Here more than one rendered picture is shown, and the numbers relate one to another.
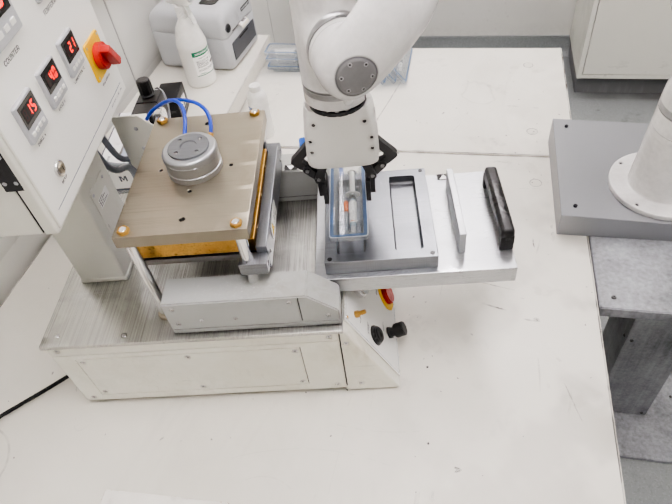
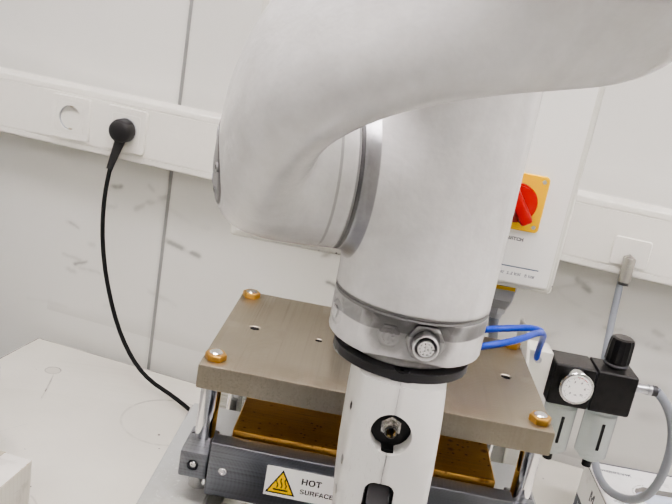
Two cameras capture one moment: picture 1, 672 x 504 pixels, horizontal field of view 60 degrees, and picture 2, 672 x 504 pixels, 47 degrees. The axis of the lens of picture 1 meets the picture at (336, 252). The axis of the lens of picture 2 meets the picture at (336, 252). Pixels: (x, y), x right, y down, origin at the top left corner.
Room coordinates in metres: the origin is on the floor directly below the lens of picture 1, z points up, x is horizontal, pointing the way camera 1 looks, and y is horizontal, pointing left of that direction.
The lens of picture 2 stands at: (0.58, -0.42, 1.36)
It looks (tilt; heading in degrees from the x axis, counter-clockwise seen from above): 16 degrees down; 85
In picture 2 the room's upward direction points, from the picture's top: 10 degrees clockwise
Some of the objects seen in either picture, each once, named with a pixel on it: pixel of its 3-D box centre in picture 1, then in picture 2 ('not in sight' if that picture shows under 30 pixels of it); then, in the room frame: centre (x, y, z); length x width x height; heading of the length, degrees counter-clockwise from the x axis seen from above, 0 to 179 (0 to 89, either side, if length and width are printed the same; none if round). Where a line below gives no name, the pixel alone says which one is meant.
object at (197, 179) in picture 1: (182, 174); (395, 368); (0.71, 0.21, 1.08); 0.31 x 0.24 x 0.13; 174
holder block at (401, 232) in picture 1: (378, 217); not in sight; (0.65, -0.07, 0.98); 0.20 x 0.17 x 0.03; 174
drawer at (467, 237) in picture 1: (408, 221); not in sight; (0.65, -0.12, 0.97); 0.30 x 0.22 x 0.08; 84
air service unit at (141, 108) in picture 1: (156, 122); (581, 400); (0.92, 0.29, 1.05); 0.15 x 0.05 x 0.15; 174
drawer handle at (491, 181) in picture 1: (497, 205); not in sight; (0.63, -0.26, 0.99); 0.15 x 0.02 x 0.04; 174
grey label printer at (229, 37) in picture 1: (206, 25); not in sight; (1.66, 0.28, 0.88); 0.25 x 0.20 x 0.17; 67
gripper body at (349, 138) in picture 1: (340, 127); (385, 420); (0.66, -0.03, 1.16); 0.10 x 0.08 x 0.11; 84
